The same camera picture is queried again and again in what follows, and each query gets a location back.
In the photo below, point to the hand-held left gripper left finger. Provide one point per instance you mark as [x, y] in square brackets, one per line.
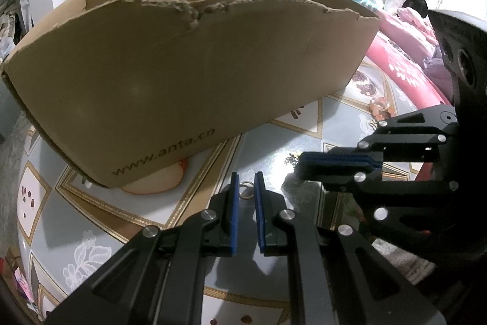
[234, 210]

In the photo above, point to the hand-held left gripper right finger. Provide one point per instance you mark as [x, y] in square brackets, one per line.
[260, 210]

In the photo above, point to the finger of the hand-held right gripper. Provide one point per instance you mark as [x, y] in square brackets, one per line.
[342, 156]
[327, 174]

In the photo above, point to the brown cardboard box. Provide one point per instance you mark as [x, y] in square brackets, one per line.
[190, 81]

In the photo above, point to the white fluffy robe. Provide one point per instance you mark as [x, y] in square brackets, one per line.
[403, 260]

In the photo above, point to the printed table cover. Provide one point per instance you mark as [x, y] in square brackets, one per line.
[114, 233]

